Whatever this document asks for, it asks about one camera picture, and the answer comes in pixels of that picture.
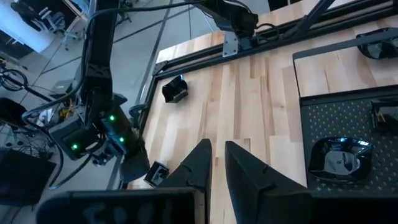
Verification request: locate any black case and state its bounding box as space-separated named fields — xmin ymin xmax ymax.
xmin=0 ymin=148 xmax=57 ymax=207

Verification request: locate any yellow cable bundle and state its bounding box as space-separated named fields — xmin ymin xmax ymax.
xmin=58 ymin=98 xmax=77 ymax=121

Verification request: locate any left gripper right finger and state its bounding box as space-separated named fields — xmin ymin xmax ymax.
xmin=224 ymin=141 xmax=315 ymax=224

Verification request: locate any white table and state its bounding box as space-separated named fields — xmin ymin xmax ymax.
xmin=0 ymin=0 xmax=62 ymax=54

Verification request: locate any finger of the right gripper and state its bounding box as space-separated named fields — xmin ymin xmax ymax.
xmin=119 ymin=145 xmax=151 ymax=184

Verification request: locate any silver metal bracket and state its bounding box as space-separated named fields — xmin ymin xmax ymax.
xmin=221 ymin=30 xmax=239 ymax=58

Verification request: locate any black small square mini plate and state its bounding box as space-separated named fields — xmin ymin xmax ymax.
xmin=143 ymin=161 xmax=170 ymax=188

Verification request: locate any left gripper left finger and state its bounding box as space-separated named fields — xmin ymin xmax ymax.
xmin=159 ymin=138 xmax=213 ymax=224

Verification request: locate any black round stool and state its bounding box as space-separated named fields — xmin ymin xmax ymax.
xmin=0 ymin=97 xmax=28 ymax=129

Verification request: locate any grey office chair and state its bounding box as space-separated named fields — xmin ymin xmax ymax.
xmin=37 ymin=6 xmax=80 ymax=43

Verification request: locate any black perforated metal tray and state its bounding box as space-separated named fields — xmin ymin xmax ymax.
xmin=291 ymin=29 xmax=398 ymax=200

